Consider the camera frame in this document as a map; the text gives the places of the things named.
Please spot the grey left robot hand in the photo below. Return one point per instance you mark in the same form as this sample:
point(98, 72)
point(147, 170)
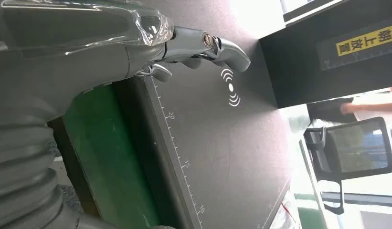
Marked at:
point(72, 53)

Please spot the black inbound scanner machine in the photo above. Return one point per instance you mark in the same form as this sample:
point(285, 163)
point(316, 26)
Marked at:
point(230, 151)

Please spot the green conveyor belt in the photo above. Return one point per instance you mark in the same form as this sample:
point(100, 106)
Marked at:
point(311, 218)

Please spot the yellow label sticker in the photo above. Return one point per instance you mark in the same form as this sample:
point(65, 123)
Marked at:
point(366, 40)

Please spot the black office chair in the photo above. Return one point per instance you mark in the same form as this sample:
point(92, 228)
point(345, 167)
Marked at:
point(357, 148)

